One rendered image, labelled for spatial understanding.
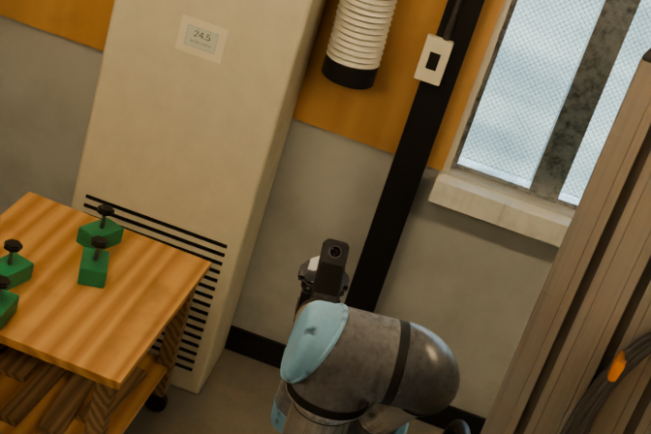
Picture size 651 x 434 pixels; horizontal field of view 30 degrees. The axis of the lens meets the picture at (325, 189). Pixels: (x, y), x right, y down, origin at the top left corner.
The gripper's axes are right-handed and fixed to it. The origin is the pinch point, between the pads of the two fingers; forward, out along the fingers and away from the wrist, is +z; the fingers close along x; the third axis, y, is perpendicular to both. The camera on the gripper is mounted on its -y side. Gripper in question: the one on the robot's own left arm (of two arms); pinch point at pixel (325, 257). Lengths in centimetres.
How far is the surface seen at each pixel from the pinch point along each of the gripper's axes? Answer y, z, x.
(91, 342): 63, 55, -46
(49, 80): 38, 154, -86
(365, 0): -19, 118, 1
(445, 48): -10, 123, 25
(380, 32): -11, 121, 7
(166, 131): 30, 117, -44
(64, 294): 62, 71, -57
